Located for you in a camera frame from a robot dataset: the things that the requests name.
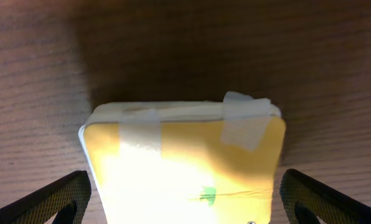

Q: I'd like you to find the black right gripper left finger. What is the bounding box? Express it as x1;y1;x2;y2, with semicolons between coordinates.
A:
0;170;92;224

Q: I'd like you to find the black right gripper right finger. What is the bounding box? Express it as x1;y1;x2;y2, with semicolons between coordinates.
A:
279;169;371;224

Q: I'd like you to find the yellow sticky note pad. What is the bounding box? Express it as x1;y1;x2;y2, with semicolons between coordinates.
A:
78;91;286;224

